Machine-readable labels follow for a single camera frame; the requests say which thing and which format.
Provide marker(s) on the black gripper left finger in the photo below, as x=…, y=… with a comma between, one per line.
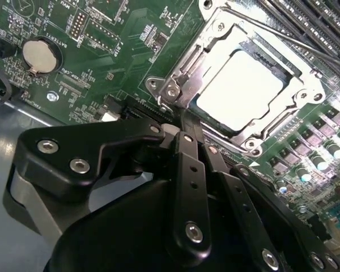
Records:
x=73, y=147

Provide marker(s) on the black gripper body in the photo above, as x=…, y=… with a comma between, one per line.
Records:
x=124, y=232

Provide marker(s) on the silver CPU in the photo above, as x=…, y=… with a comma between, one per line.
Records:
x=243, y=85

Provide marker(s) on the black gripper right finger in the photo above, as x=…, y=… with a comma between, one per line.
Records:
x=243, y=204

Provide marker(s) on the metal socket cover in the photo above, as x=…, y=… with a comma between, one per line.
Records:
x=303, y=82

